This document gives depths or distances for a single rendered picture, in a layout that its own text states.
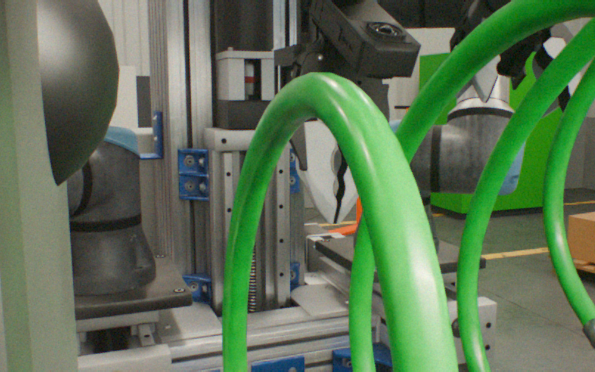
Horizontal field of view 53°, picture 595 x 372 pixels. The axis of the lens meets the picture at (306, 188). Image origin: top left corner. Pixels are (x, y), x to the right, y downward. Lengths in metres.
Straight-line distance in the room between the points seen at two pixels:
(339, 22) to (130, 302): 0.52
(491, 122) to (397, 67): 0.60
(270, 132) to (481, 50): 0.09
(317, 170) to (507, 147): 0.18
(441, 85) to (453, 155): 0.72
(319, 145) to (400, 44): 0.12
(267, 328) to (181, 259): 0.22
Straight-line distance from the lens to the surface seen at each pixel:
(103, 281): 0.87
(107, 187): 0.85
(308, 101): 0.18
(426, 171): 0.99
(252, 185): 0.27
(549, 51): 0.59
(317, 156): 0.49
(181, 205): 1.07
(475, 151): 0.99
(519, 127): 0.35
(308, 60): 0.48
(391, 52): 0.41
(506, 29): 0.23
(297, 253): 1.14
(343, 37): 0.44
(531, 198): 6.99
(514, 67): 0.63
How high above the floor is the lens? 1.31
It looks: 9 degrees down
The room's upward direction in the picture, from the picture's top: straight up
